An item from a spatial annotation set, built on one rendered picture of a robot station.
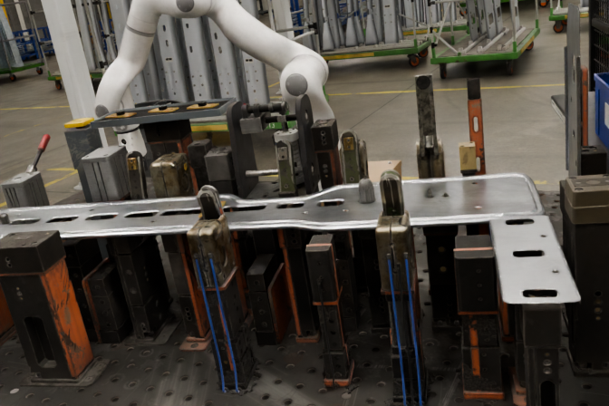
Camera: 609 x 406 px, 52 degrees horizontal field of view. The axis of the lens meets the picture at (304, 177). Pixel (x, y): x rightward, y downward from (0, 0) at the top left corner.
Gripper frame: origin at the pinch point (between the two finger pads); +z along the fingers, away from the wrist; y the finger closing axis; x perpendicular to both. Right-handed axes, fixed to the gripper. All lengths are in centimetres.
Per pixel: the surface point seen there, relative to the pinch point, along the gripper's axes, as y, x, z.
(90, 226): -72, -22, -11
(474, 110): -57, -107, -23
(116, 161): -52, -21, -19
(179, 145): -37, -32, -18
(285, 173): -57, -64, -13
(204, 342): -74, -43, 19
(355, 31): 735, -19, 44
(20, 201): -53, 8, -12
